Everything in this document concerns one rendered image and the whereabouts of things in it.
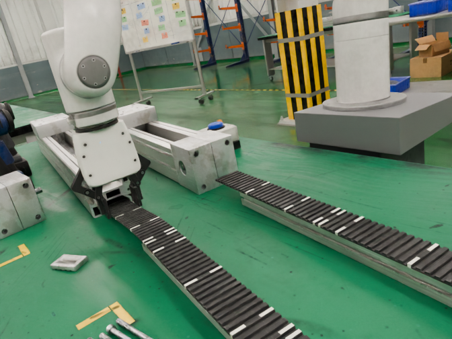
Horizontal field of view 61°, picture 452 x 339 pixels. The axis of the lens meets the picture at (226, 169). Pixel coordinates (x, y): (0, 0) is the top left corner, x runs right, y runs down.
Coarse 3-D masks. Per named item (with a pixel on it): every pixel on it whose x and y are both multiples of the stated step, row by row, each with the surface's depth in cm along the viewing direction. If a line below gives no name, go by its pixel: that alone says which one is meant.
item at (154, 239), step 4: (172, 228) 58; (164, 232) 57; (168, 232) 57; (172, 232) 57; (176, 232) 57; (152, 236) 57; (156, 236) 57; (160, 236) 56; (164, 236) 56; (144, 240) 56; (148, 240) 56; (152, 240) 56; (156, 240) 56; (144, 244) 56; (148, 244) 55
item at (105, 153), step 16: (96, 128) 65; (112, 128) 67; (80, 144) 65; (96, 144) 66; (112, 144) 68; (128, 144) 69; (80, 160) 66; (96, 160) 67; (112, 160) 68; (128, 160) 70; (96, 176) 67; (112, 176) 69
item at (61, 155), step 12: (72, 132) 120; (48, 144) 110; (60, 144) 121; (72, 144) 119; (48, 156) 119; (60, 156) 93; (72, 156) 91; (60, 168) 103; (72, 168) 81; (72, 180) 86; (120, 180) 78; (108, 192) 80; (120, 192) 78; (84, 204) 82; (96, 204) 76; (96, 216) 76
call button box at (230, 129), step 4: (224, 124) 102; (228, 124) 101; (232, 124) 100; (204, 128) 102; (208, 128) 100; (216, 128) 99; (220, 128) 98; (224, 128) 98; (228, 128) 98; (232, 128) 98; (236, 128) 99; (220, 132) 97; (224, 132) 97; (228, 132) 98; (232, 132) 98; (236, 132) 99; (232, 136) 99; (236, 136) 99; (236, 140) 100; (236, 144) 100; (236, 148) 100
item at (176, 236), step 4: (168, 236) 56; (172, 236) 56; (176, 236) 56; (180, 236) 55; (160, 240) 55; (164, 240) 55; (168, 240) 55; (172, 240) 55; (152, 244) 55; (156, 244) 55; (160, 244) 54; (164, 244) 54; (148, 248) 55; (152, 248) 54; (156, 248) 54; (152, 252) 53
